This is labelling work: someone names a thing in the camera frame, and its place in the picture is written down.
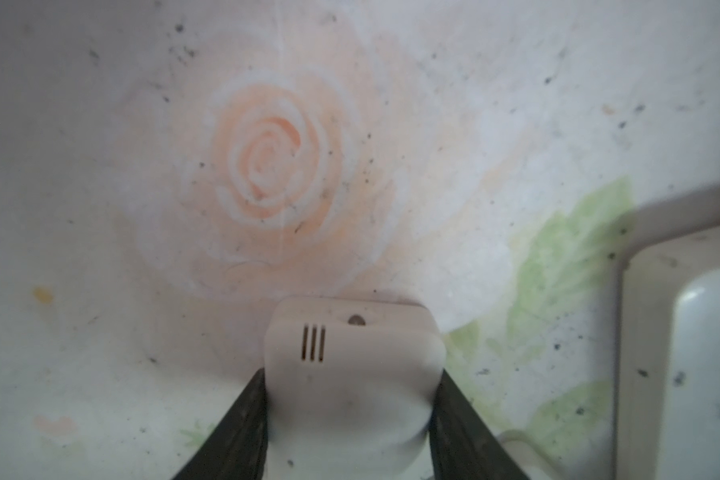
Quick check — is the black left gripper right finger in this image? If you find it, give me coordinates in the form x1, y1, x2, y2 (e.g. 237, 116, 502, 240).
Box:
428, 372, 528, 480

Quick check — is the white remote control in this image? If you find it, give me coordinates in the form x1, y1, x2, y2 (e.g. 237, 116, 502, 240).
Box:
264, 297, 446, 479
615, 226, 720, 479

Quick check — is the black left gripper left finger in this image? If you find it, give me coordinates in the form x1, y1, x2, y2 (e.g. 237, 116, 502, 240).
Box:
173, 368, 269, 480

